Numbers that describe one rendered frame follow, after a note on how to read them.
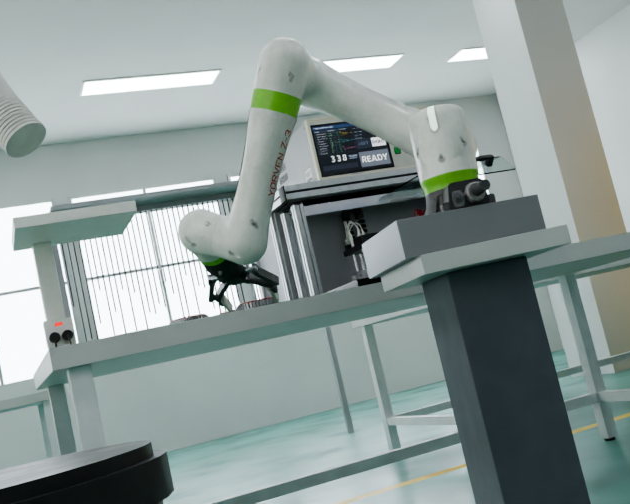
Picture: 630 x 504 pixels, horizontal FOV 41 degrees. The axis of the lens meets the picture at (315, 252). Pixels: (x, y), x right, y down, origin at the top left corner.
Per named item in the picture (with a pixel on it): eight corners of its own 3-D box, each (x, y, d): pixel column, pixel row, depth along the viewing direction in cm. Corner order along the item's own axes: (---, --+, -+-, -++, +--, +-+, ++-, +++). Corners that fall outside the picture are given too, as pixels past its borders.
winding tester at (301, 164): (441, 164, 273) (426, 105, 276) (320, 182, 257) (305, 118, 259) (390, 195, 309) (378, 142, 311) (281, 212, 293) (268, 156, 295)
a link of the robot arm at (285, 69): (322, 49, 201) (275, 42, 204) (306, 34, 189) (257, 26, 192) (305, 123, 201) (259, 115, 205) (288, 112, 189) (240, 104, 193)
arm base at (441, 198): (518, 193, 165) (510, 164, 166) (445, 207, 164) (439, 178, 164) (481, 216, 191) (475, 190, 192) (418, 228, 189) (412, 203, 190)
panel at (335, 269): (474, 268, 284) (452, 183, 287) (295, 304, 259) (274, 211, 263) (472, 268, 285) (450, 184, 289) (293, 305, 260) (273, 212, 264)
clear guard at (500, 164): (516, 169, 248) (511, 150, 249) (447, 180, 239) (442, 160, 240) (460, 197, 278) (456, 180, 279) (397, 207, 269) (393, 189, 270)
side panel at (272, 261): (301, 310, 261) (278, 211, 265) (292, 312, 260) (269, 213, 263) (274, 321, 286) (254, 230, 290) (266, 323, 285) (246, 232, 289)
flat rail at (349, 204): (475, 188, 272) (472, 179, 272) (300, 217, 249) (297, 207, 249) (473, 189, 273) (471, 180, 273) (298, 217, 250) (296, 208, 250)
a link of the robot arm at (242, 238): (264, 116, 204) (239, 105, 195) (304, 122, 199) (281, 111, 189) (232, 261, 205) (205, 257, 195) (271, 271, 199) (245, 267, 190)
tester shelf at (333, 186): (477, 171, 274) (474, 157, 275) (285, 200, 249) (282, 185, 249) (416, 204, 315) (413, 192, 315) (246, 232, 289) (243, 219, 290)
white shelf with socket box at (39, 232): (164, 342, 259) (135, 200, 264) (40, 367, 245) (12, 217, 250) (146, 351, 291) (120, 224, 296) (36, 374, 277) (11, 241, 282)
